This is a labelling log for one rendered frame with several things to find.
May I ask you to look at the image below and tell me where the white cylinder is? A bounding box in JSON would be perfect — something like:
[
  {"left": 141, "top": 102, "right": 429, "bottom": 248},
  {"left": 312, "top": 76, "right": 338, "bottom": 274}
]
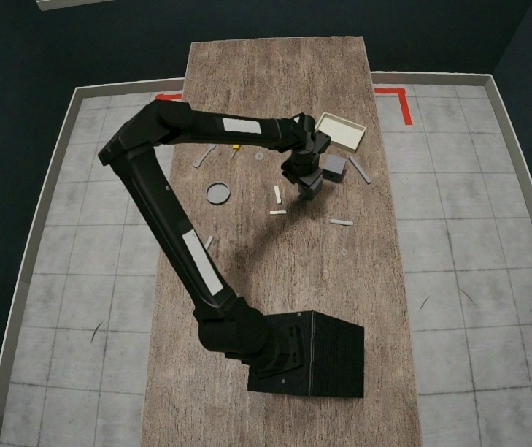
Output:
[{"left": 330, "top": 219, "right": 352, "bottom": 226}]

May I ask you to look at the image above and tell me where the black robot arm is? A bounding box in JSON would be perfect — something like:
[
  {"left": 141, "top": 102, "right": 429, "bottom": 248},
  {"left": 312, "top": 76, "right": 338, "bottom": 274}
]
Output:
[{"left": 98, "top": 99, "right": 331, "bottom": 379}]

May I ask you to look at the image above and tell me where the beige open rectangular tray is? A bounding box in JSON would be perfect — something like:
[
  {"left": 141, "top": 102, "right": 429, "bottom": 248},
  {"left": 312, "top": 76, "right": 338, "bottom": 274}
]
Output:
[{"left": 315, "top": 112, "right": 366, "bottom": 154}]

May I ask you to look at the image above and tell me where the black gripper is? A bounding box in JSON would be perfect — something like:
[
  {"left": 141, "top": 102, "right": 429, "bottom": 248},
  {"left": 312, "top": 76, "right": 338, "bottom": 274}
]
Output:
[{"left": 281, "top": 155, "right": 323, "bottom": 193}]

